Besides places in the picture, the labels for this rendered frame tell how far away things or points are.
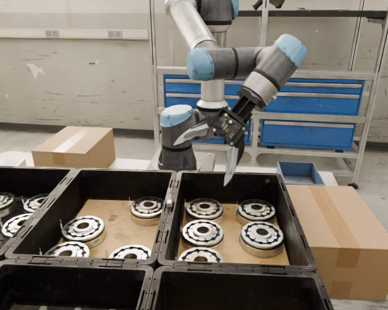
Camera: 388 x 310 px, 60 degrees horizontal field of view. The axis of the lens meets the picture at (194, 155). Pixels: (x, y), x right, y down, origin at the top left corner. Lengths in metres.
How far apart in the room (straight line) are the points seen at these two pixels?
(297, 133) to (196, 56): 2.10
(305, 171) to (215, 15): 0.75
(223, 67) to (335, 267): 0.54
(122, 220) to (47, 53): 3.30
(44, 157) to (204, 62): 0.84
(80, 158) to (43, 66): 2.89
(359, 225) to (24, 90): 3.93
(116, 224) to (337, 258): 0.56
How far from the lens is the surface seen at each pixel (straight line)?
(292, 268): 0.68
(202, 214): 0.92
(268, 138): 2.82
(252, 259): 0.84
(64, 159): 1.39
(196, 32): 0.91
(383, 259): 0.93
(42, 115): 4.36
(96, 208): 1.04
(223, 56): 0.82
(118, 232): 0.93
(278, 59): 0.77
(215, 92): 1.22
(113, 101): 3.90
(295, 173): 1.51
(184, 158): 1.25
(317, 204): 1.02
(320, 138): 2.87
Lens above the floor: 1.37
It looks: 24 degrees down
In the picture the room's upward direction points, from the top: straight up
